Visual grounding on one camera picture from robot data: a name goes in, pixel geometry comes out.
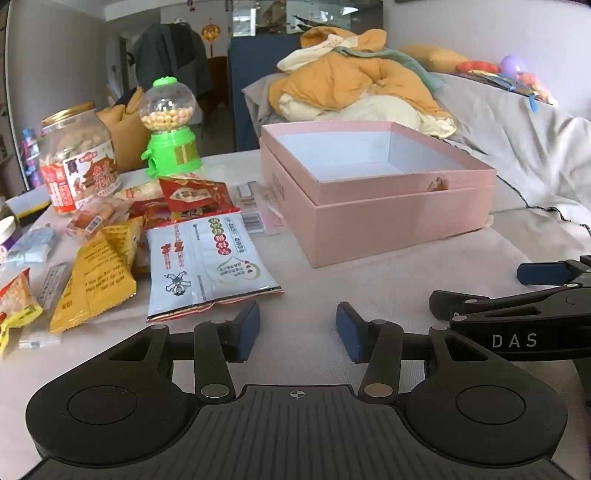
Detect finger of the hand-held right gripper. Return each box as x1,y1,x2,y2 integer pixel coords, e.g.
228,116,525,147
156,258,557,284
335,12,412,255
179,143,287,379
429,284,579,322
517,256,591,285

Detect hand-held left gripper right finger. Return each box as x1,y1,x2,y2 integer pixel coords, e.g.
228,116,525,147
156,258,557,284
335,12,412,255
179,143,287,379
335,302,497,401

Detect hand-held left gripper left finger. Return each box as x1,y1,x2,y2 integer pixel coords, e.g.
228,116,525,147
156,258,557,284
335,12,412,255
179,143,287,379
106,301,260,401

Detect white snack packet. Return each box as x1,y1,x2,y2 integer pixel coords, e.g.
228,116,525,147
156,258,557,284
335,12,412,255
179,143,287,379
146,212,283,324

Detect pink cardboard box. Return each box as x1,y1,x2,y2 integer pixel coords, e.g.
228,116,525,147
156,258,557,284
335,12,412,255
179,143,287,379
259,121,497,268

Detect brown biscuit packet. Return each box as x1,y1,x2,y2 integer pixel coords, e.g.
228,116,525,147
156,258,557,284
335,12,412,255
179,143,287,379
68,202,126,240

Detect pink clear packet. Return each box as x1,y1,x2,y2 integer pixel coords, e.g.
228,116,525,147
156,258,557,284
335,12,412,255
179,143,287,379
230,181,283,235

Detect dark red snack packet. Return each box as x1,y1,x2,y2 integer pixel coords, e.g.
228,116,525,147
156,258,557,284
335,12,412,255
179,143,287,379
127,200,242,232

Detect pale puffed snack packet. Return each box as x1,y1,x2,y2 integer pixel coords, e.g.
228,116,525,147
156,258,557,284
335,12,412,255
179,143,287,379
113,181,164,203

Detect colourful toys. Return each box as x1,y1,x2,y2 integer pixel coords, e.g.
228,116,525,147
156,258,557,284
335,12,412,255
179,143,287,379
456,60,559,112

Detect white strip packet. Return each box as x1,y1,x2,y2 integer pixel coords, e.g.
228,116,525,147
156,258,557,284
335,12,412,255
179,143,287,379
36,262,69,308

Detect green candy dispenser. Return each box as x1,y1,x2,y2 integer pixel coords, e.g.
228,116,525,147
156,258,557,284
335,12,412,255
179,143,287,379
139,76,202,180

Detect small clear packet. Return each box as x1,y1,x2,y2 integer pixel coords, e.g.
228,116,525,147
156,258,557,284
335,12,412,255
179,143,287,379
18,333,62,350

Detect purple ball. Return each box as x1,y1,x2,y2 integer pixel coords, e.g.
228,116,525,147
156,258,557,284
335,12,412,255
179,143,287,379
501,54,532,77

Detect light blue packet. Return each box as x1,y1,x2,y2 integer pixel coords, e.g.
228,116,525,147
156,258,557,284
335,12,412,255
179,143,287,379
8,227,60,265

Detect mustard cushion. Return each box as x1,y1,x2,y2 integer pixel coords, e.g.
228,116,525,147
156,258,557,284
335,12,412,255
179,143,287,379
96,87,155,172

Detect red and yellow snack packet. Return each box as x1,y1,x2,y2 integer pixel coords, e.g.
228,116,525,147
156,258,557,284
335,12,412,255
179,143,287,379
0,268,44,357

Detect orange and cream blanket pile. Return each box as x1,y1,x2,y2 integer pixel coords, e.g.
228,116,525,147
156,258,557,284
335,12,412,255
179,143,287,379
268,26,458,139

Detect yellow pillow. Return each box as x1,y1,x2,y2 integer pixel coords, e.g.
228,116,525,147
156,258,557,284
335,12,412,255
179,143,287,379
401,45,469,73

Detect clear jar with gold lid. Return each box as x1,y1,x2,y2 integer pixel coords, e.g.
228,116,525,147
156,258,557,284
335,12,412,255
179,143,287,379
39,102,122,215

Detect blue cabinet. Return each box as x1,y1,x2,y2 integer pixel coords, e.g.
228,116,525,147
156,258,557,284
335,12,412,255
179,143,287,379
230,34,305,152

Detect colourful packaging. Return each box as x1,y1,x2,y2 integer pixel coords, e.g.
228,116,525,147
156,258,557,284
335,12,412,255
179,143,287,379
17,128,44,191

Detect dark hanging jacket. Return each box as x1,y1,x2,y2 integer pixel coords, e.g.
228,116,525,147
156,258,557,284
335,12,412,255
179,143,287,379
131,22,213,100

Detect orange wall ornament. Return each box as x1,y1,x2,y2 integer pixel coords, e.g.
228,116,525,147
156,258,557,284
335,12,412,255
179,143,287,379
200,17,223,58

